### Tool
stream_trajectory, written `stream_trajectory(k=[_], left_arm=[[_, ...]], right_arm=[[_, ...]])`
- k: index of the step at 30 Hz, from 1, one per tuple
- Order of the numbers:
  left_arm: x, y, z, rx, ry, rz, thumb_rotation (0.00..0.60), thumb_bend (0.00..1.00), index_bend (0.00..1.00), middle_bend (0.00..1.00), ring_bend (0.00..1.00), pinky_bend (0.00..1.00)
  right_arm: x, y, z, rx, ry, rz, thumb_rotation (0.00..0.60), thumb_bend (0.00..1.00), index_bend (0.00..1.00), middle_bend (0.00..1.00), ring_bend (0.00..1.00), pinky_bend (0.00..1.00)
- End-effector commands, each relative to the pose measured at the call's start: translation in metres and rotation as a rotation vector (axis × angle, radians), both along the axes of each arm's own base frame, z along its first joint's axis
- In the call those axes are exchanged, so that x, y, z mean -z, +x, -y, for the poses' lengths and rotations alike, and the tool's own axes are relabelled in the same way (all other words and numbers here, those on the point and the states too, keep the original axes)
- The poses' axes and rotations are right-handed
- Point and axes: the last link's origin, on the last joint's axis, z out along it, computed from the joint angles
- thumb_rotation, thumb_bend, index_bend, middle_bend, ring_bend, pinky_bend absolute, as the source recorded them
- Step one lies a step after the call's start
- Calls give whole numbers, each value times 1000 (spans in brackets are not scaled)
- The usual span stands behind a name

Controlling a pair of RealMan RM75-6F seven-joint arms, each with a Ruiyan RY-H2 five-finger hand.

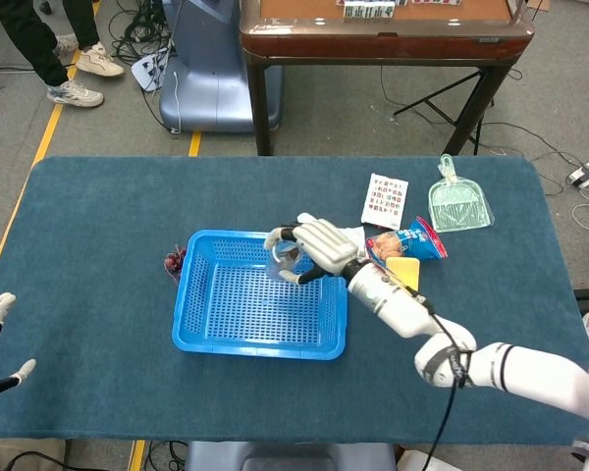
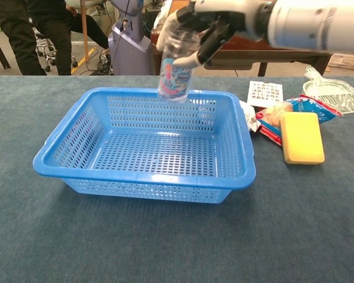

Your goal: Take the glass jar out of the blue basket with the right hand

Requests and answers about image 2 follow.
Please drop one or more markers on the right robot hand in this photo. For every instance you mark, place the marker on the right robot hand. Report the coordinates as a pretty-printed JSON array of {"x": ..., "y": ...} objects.
[{"x": 221, "y": 20}]

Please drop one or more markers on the clear jar with cartoon label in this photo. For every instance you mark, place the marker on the clear jar with cartoon label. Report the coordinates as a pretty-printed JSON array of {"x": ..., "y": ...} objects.
[{"x": 174, "y": 79}]

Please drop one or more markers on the purple grey robot base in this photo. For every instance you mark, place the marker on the purple grey robot base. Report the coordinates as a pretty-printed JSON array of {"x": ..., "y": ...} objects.
[{"x": 129, "y": 50}]

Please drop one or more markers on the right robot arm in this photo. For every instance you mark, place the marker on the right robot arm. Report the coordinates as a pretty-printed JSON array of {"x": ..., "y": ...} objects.
[{"x": 312, "y": 23}]

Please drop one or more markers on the blue perforated plastic basket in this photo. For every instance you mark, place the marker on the blue perforated plastic basket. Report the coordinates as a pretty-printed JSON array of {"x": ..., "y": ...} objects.
[{"x": 194, "y": 177}]

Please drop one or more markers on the brown mahjong table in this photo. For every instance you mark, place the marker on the brown mahjong table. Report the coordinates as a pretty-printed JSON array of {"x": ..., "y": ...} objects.
[{"x": 283, "y": 54}]

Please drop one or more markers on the white printed pattern card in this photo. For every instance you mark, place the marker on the white printed pattern card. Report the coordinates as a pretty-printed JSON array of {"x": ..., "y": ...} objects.
[{"x": 265, "y": 92}]

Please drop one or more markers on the small white crumpled packet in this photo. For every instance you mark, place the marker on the small white crumpled packet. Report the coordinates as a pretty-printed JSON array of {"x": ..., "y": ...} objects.
[{"x": 249, "y": 115}]

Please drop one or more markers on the red blue bread package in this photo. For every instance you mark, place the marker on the red blue bread package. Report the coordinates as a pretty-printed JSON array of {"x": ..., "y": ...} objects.
[{"x": 271, "y": 118}]

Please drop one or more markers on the white plastic crate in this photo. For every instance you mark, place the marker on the white plastic crate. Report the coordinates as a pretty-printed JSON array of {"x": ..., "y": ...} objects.
[{"x": 348, "y": 62}]

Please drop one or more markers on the clear plastic zip bag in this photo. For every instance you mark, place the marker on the clear plastic zip bag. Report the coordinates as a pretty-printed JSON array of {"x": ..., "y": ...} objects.
[{"x": 333, "y": 94}]

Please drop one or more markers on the yellow rectangular sponge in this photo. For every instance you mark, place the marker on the yellow rectangular sponge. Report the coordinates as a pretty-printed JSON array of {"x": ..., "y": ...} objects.
[{"x": 302, "y": 138}]

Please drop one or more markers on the seated person in black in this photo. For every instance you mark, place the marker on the seated person in black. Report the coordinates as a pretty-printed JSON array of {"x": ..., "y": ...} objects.
[{"x": 62, "y": 29}]

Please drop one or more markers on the chrome wheeled stool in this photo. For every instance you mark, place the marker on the chrome wheeled stool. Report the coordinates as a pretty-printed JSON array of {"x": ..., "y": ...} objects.
[{"x": 48, "y": 47}]

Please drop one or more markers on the standing person in black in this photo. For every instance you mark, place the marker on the standing person in black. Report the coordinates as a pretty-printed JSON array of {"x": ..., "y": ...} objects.
[{"x": 17, "y": 35}]

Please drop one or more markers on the dark slanted leg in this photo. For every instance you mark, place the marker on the dark slanted leg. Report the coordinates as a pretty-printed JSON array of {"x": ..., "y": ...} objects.
[{"x": 0, "y": 48}]

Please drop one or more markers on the wooden post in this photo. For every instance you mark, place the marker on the wooden post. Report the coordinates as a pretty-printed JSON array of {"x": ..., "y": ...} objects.
[{"x": 84, "y": 29}]

